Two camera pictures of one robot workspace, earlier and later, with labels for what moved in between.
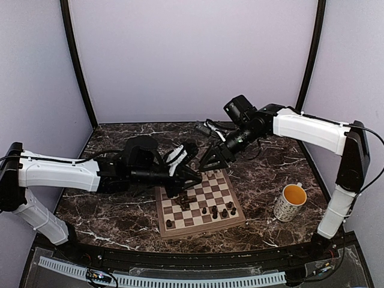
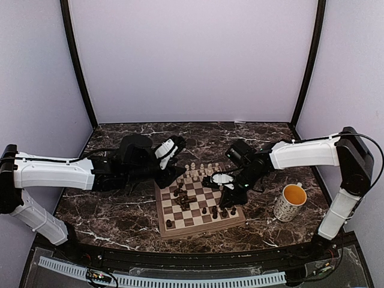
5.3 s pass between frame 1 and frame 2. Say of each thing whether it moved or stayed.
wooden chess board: stayed
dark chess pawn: stayed
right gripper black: moved
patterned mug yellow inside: stayed
